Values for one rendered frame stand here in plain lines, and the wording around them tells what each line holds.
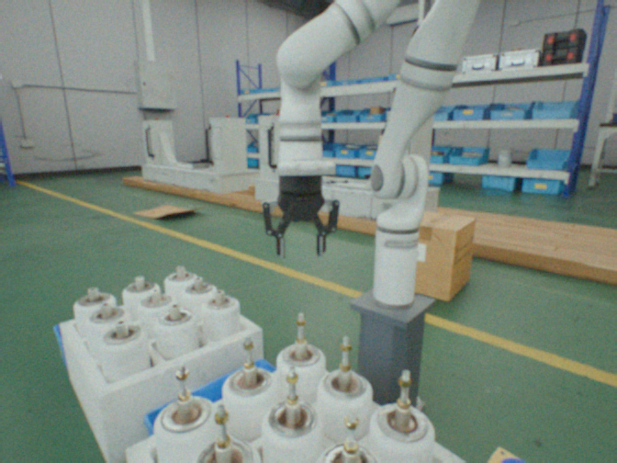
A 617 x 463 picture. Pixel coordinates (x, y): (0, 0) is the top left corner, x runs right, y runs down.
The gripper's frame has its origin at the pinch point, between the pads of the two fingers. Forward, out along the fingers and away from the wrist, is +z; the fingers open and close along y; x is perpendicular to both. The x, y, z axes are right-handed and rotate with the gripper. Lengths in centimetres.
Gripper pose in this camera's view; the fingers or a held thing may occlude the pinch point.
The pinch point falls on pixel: (300, 249)
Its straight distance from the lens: 68.1
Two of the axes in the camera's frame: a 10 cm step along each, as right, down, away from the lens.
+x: 1.8, 2.6, -9.5
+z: 0.0, 9.7, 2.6
